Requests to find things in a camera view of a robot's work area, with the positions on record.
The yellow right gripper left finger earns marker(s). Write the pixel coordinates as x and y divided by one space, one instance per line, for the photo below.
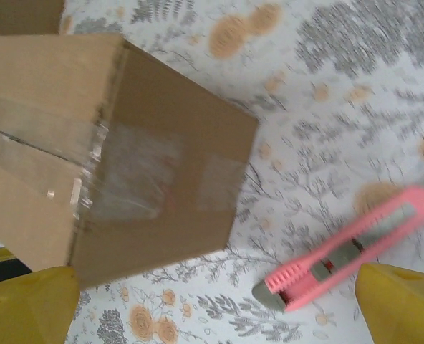
25 311

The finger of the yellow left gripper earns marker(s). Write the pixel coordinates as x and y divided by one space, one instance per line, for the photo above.
0 253

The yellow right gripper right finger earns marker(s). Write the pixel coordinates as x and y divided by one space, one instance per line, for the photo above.
405 311

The plain cardboard express box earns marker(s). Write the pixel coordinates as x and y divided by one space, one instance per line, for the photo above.
162 143

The pink utility knife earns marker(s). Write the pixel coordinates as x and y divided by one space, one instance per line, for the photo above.
341 247

